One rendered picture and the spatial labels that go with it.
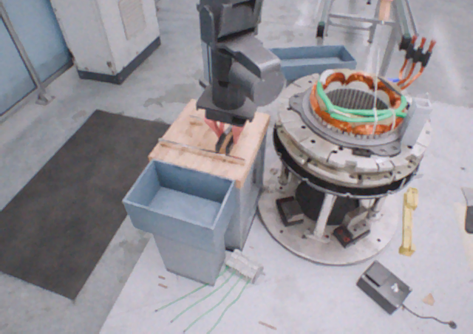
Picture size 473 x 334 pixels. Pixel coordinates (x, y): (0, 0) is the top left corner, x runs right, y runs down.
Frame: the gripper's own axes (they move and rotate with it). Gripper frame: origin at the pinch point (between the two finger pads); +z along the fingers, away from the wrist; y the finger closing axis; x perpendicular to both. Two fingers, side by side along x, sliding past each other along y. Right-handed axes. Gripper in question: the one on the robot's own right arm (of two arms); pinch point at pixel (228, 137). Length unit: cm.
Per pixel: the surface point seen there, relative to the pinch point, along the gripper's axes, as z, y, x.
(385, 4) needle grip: -23.8, 21.9, 15.2
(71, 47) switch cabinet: 88, -190, 142
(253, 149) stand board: 1.9, 5.0, 0.2
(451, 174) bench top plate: 29, 61, 36
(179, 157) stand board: 2.2, -7.9, -6.1
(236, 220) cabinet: 15.4, 4.5, -8.1
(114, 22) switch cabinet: 68, -152, 158
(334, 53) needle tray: 6, 16, 51
